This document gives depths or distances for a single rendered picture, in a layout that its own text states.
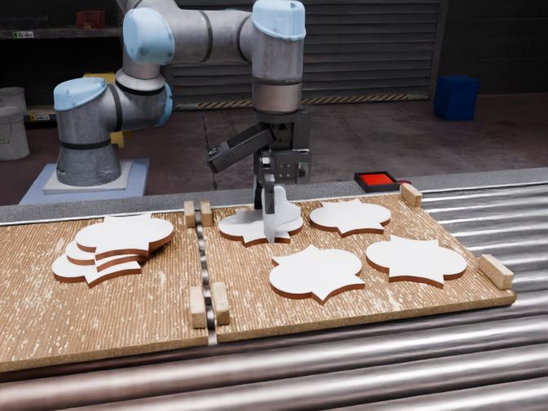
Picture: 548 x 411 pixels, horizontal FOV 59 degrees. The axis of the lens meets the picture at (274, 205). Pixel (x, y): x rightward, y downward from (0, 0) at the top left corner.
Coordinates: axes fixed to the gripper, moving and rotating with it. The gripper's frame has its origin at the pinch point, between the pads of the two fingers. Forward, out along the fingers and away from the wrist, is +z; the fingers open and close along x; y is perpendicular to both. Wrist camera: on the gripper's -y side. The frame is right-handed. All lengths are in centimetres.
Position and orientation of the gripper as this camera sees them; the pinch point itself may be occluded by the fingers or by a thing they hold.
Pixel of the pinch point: (261, 224)
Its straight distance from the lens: 82.3
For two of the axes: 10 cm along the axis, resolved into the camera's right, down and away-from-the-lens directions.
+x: -2.0, -4.2, 8.9
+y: 9.8, -0.6, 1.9
